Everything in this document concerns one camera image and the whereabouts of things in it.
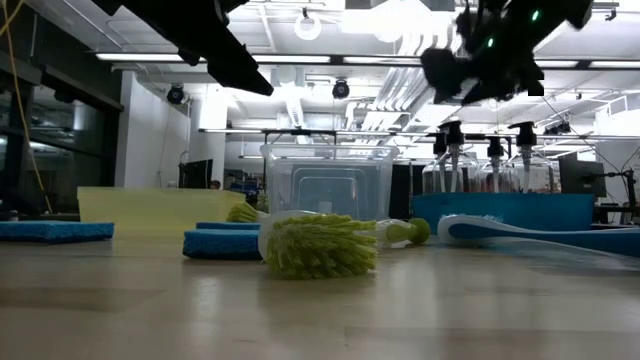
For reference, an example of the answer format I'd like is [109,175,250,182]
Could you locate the clear plastic bin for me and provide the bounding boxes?
[259,143,400,222]

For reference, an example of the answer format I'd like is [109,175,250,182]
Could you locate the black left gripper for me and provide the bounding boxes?
[92,0,275,97]

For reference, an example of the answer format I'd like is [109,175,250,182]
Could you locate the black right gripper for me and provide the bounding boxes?
[419,0,596,106]

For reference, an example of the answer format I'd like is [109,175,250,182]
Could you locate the teal plastic bin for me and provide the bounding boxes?
[410,192,596,235]

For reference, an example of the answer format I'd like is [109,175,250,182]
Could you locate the blue dish brush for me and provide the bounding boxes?
[437,213,640,259]

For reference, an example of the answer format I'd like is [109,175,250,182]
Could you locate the black monitor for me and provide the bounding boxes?
[178,158,214,190]
[558,152,609,199]

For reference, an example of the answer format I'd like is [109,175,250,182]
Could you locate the yellow plastic bin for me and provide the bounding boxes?
[77,186,247,236]

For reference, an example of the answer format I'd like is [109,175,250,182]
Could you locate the white ring lamp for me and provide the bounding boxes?
[293,9,323,42]

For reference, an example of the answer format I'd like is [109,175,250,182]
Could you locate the orange hanging cable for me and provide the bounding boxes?
[0,0,53,215]

